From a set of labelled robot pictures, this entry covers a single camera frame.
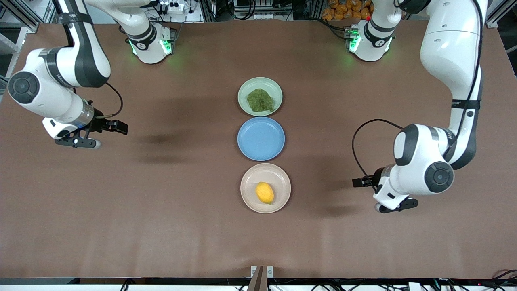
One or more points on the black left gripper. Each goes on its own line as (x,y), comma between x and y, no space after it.
(374,178)

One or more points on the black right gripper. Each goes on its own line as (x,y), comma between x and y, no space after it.
(99,123)

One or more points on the yellow lemon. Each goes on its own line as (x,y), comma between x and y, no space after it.
(265,192)

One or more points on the green lettuce leaf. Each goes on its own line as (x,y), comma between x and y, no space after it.
(261,100)

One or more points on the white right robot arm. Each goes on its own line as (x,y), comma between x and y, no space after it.
(80,60)

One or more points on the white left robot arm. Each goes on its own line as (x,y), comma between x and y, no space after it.
(448,48)

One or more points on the blue round plate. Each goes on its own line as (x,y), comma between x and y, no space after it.
(261,138)

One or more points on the beige round plate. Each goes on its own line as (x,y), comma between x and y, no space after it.
(250,182)

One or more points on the white power strip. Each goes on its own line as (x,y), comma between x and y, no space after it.
(171,7)

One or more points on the light green round plate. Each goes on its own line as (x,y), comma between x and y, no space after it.
(259,96)

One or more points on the bag of orange snacks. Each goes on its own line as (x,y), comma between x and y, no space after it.
(347,10)

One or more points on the metal table edge bracket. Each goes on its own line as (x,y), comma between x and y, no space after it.
(261,277)

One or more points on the aluminium frame profile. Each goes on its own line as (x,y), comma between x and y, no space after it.
(20,16)
(499,16)

